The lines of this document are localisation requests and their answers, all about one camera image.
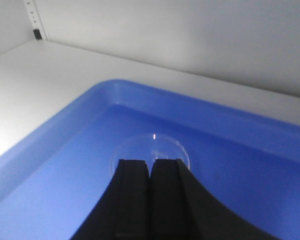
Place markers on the blue plastic tray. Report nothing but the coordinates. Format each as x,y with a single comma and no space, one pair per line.
51,180

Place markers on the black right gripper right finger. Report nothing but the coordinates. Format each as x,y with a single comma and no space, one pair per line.
182,209

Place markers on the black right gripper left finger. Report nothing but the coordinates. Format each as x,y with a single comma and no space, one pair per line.
122,211

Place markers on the clear glass beaker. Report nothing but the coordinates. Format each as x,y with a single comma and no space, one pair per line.
149,147

